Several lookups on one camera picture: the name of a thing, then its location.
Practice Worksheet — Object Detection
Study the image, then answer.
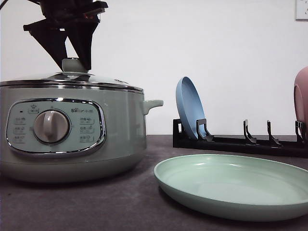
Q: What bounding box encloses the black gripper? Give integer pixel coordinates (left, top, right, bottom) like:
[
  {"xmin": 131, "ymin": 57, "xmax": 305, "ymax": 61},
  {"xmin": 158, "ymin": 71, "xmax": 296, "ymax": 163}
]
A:
[{"xmin": 24, "ymin": 0, "xmax": 108, "ymax": 71}]

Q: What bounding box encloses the glass steamer lid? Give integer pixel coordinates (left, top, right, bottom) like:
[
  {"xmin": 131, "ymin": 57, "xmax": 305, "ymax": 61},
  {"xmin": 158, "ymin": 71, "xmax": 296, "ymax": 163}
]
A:
[{"xmin": 0, "ymin": 58, "xmax": 145, "ymax": 93}]

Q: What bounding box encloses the green plate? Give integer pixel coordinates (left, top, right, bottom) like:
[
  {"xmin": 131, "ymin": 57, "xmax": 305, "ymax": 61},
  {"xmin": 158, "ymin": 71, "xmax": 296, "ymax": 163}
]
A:
[{"xmin": 154, "ymin": 154, "xmax": 308, "ymax": 221}]

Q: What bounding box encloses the green electric steamer pot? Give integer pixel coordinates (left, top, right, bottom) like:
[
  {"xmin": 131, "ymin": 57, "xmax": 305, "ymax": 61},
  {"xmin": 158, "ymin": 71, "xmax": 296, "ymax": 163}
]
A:
[{"xmin": 0, "ymin": 79, "xmax": 164, "ymax": 183}]

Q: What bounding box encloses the blue plate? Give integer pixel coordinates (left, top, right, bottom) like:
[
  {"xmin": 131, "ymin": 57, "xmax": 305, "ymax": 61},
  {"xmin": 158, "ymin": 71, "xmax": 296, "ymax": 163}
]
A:
[{"xmin": 176, "ymin": 77, "xmax": 206, "ymax": 139}]

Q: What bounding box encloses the pink plate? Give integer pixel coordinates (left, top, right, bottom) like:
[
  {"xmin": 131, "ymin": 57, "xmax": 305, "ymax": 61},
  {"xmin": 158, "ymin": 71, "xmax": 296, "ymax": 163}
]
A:
[{"xmin": 294, "ymin": 66, "xmax": 308, "ymax": 140}]

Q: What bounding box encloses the black dish rack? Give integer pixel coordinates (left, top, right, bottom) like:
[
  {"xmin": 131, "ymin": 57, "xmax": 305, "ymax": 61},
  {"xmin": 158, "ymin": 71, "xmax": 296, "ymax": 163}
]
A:
[{"xmin": 173, "ymin": 119, "xmax": 308, "ymax": 158}]

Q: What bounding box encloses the white wall socket right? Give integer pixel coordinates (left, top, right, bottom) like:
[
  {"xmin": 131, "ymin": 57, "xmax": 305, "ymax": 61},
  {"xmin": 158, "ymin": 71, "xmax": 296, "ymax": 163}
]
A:
[{"xmin": 292, "ymin": 0, "xmax": 308, "ymax": 23}]

